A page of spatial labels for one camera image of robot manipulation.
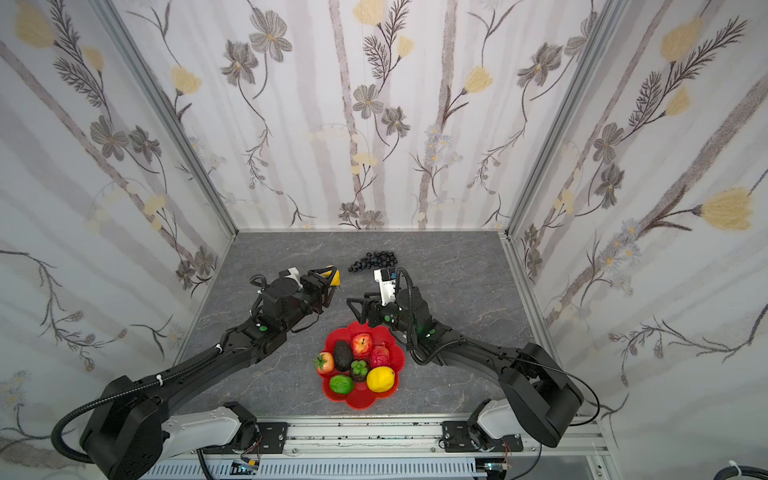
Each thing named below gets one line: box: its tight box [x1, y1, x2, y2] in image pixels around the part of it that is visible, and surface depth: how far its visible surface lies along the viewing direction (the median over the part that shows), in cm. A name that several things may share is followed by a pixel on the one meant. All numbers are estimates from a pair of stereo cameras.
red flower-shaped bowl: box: [316, 321, 405, 411], surface depth 82 cm
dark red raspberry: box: [371, 342, 390, 367], surface depth 84 cm
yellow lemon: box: [366, 366, 395, 393], surface depth 80 cm
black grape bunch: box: [348, 250, 398, 272], surface depth 109 cm
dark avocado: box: [334, 340, 353, 372], surface depth 84 cm
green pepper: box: [329, 374, 355, 395], surface depth 80 cm
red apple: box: [352, 333, 373, 359], surface depth 86 cm
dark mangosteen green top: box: [351, 360, 369, 380], surface depth 82 cm
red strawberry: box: [312, 352, 335, 374], surface depth 80 cm
